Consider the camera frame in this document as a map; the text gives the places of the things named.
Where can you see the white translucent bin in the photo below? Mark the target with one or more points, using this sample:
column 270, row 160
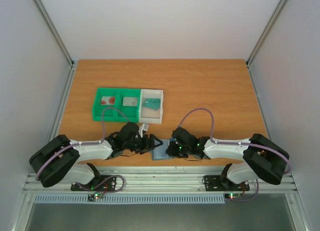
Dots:
column 150, row 116

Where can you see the right aluminium frame post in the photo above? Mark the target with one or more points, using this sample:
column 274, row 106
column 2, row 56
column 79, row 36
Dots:
column 266, row 31

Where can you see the left small circuit board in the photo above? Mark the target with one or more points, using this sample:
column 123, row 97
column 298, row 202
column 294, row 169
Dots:
column 95, row 197

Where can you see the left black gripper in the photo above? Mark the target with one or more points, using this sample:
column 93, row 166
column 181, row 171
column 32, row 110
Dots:
column 150, row 146

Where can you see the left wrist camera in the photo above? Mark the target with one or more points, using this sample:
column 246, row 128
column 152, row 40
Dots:
column 143, row 128

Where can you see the red and white card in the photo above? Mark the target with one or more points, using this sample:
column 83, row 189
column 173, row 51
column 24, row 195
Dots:
column 108, row 100

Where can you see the left green bin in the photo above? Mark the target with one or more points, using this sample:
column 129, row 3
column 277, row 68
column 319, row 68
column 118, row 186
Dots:
column 97, row 108

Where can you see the small circuit board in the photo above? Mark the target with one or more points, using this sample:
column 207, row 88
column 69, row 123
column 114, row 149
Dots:
column 95, row 197
column 232, row 196

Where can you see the teal card in bin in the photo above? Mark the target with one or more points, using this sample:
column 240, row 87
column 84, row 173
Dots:
column 152, row 103

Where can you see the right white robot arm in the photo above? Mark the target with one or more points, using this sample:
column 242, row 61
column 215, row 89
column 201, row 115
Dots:
column 259, row 158

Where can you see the aluminium frame post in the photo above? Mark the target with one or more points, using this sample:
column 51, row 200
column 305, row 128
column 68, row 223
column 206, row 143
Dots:
column 266, row 31
column 47, row 19

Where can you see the middle green bin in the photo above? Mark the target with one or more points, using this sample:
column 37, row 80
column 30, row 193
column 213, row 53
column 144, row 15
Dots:
column 132, row 113

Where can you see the right small circuit board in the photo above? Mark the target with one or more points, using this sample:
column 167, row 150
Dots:
column 232, row 196

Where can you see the left aluminium frame post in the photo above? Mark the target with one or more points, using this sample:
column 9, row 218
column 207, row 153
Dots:
column 47, row 19

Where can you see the aluminium front rail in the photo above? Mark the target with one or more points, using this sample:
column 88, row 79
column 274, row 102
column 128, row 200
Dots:
column 161, row 179

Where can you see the grey slotted cable duct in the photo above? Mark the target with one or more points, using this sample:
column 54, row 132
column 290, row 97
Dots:
column 130, row 199

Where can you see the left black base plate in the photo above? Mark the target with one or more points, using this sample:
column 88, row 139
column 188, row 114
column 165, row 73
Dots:
column 103, row 183

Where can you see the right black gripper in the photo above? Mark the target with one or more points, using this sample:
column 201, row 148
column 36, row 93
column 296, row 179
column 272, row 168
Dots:
column 173, row 149

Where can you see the green bin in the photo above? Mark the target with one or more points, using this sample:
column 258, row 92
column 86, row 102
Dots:
column 132, row 113
column 97, row 108

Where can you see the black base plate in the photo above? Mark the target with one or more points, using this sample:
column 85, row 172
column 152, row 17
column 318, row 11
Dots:
column 103, row 183
column 212, row 183

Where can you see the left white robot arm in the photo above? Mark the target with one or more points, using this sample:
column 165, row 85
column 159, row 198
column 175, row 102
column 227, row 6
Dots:
column 64, row 159

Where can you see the grey white card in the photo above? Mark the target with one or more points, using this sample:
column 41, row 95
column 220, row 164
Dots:
column 130, row 101

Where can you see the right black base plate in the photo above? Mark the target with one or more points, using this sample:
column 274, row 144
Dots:
column 212, row 183

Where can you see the teal leather card holder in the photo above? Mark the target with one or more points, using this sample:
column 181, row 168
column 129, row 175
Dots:
column 159, row 153

